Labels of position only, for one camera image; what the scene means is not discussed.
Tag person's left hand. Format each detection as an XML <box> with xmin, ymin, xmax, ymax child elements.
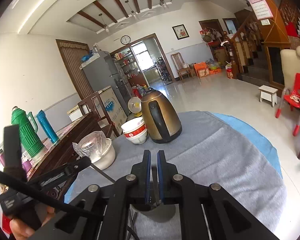
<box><xmin>10</xmin><ymin>206</ymin><xmax>55</xmax><ymax>240</ymax></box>

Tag green thermos jug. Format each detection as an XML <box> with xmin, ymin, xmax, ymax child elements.
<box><xmin>11</xmin><ymin>106</ymin><xmax>44</xmax><ymax>160</ymax></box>

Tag dark grey utensil holder cup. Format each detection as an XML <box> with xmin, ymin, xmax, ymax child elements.
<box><xmin>132</xmin><ymin>203</ymin><xmax>176</xmax><ymax>223</ymax></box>

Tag white basin with plastic bag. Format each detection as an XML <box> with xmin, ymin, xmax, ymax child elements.
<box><xmin>72</xmin><ymin>131</ymin><xmax>116</xmax><ymax>170</ymax></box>

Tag dark carved wooden sideboard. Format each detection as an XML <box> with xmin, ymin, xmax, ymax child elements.
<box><xmin>27</xmin><ymin>110</ymin><xmax>116</xmax><ymax>203</ymax></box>

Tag blue thermos flask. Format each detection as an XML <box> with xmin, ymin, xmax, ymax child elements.
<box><xmin>37</xmin><ymin>110</ymin><xmax>59</xmax><ymax>144</ymax></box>

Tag grey table cloth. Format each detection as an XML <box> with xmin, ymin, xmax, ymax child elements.
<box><xmin>65</xmin><ymin>111</ymin><xmax>286</xmax><ymax>231</ymax></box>

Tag red white stacked bowls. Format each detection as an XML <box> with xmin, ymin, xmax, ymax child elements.
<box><xmin>121</xmin><ymin>117</ymin><xmax>148</xmax><ymax>145</ymax></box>

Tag gold black electric kettle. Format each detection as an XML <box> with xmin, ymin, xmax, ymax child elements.
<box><xmin>141</xmin><ymin>87</ymin><xmax>182</xmax><ymax>144</ymax></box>

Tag small white fan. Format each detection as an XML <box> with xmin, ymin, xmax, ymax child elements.
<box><xmin>127</xmin><ymin>96</ymin><xmax>142</xmax><ymax>117</ymax></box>

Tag small white stool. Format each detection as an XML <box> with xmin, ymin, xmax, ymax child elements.
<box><xmin>258</xmin><ymin>85</ymin><xmax>278</xmax><ymax>107</ymax></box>

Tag red plastic child chair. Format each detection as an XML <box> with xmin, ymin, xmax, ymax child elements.
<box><xmin>275</xmin><ymin>73</ymin><xmax>300</xmax><ymax>136</ymax></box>

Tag grey refrigerator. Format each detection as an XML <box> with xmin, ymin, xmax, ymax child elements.
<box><xmin>80</xmin><ymin>50</ymin><xmax>133</xmax><ymax>115</ymax></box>

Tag cream armchair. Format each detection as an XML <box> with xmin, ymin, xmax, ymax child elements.
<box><xmin>280</xmin><ymin>46</ymin><xmax>300</xmax><ymax>89</ymax></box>

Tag wooden staircase railing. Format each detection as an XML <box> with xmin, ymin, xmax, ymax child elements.
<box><xmin>222</xmin><ymin>12</ymin><xmax>263</xmax><ymax>79</ymax></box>

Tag wooden chair by wall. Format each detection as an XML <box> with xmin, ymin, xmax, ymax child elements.
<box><xmin>171</xmin><ymin>53</ymin><xmax>193</xmax><ymax>80</ymax></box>

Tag round wall clock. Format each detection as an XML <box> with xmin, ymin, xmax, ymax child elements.
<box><xmin>120</xmin><ymin>35</ymin><xmax>131</xmax><ymax>45</ymax></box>

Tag framed wall picture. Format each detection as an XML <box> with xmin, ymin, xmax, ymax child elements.
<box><xmin>172</xmin><ymin>24</ymin><xmax>189</xmax><ymax>40</ymax></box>

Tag wall calendar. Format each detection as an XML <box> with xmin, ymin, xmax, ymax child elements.
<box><xmin>248</xmin><ymin>0</ymin><xmax>273</xmax><ymax>20</ymax></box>

